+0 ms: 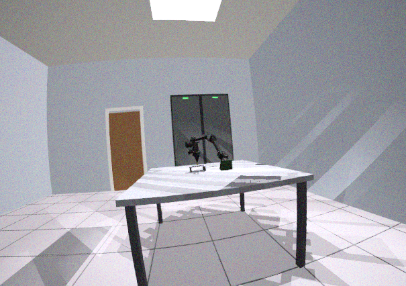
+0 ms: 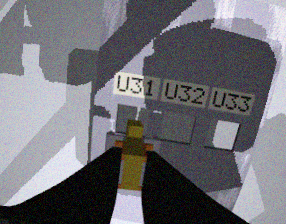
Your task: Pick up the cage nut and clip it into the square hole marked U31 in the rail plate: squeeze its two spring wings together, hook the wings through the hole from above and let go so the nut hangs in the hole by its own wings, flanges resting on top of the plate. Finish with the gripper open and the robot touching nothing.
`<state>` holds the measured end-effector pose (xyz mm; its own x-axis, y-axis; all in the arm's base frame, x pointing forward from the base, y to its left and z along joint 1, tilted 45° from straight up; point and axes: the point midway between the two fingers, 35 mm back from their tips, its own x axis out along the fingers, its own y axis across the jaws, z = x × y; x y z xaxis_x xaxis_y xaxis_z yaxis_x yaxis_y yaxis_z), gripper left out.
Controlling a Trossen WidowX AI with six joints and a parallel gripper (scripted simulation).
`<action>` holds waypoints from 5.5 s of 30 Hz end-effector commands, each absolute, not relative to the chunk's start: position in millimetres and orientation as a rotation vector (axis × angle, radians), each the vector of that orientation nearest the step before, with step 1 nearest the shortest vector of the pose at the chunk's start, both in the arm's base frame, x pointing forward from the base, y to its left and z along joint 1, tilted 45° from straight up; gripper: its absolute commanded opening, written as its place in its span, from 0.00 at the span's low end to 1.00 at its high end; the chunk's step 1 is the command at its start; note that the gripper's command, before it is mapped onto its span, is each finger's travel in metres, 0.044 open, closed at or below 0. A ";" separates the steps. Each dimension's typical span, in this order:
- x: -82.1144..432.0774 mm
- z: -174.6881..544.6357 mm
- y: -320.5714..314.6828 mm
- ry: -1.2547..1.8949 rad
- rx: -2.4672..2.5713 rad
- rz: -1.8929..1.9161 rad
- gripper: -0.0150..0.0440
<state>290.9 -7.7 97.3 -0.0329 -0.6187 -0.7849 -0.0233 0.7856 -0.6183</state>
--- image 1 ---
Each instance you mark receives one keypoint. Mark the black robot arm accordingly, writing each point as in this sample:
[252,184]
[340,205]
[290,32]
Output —
[194,143]

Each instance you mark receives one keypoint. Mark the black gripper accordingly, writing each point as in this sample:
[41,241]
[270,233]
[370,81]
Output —
[196,153]

